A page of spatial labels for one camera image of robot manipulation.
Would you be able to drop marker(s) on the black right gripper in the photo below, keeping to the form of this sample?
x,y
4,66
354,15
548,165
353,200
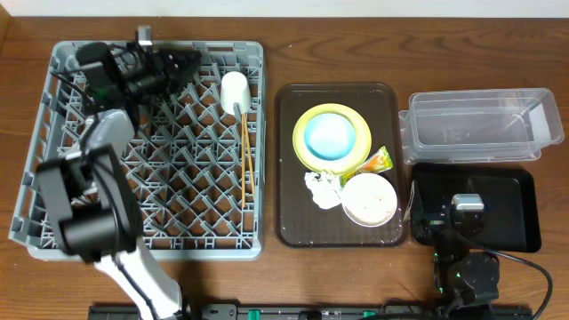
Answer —
x,y
434,222

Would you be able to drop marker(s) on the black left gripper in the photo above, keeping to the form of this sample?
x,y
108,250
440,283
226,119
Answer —
x,y
161,62

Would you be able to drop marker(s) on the cream cup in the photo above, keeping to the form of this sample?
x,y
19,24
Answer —
x,y
235,90

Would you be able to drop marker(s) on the white small plate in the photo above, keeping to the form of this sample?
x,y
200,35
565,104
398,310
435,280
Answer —
x,y
369,200

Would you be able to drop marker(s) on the yellow plate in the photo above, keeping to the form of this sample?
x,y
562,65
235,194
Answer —
x,y
356,156

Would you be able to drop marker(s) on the light blue bowl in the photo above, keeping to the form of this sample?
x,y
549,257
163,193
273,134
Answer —
x,y
330,136

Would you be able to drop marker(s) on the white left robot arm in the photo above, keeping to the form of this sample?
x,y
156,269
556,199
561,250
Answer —
x,y
90,205

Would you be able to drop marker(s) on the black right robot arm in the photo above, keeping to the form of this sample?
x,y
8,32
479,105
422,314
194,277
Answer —
x,y
464,278

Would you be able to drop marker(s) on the grey dishwasher rack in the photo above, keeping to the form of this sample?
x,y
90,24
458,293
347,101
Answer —
x,y
184,164

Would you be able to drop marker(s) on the black tray bin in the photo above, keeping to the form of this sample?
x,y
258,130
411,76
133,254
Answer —
x,y
508,194

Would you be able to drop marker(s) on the clear plastic bin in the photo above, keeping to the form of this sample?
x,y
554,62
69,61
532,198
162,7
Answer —
x,y
479,126

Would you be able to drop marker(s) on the Apollo snack wrapper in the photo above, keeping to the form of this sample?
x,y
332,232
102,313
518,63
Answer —
x,y
377,163

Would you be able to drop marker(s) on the crumpled white tissue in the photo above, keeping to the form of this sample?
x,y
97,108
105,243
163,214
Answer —
x,y
325,189

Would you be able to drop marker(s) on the brown serving tray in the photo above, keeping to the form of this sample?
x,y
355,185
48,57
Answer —
x,y
300,223

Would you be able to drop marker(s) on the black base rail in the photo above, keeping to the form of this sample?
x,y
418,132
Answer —
x,y
393,311

